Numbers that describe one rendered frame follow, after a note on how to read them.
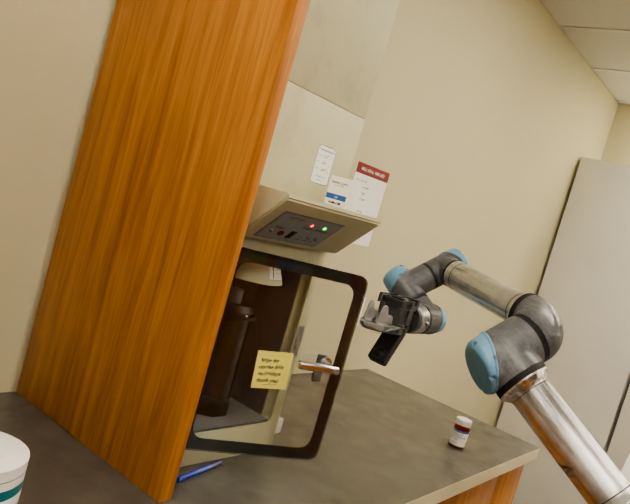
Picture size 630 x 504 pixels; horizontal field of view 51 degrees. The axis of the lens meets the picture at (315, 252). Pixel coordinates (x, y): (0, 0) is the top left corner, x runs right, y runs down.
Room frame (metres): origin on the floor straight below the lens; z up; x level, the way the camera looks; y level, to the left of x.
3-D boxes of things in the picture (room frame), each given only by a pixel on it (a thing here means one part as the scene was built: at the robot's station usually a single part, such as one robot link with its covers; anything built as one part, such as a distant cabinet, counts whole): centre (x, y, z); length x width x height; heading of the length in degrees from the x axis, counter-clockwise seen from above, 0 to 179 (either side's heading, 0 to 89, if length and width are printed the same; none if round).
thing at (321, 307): (1.28, 0.01, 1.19); 0.30 x 0.01 x 0.40; 117
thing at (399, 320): (1.55, -0.23, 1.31); 0.12 x 0.08 x 0.09; 145
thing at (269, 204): (1.31, 0.02, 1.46); 0.32 x 0.11 x 0.10; 144
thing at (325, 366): (1.29, -0.06, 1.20); 0.10 x 0.05 x 0.03; 117
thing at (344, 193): (1.37, -0.02, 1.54); 0.05 x 0.05 x 0.06; 57
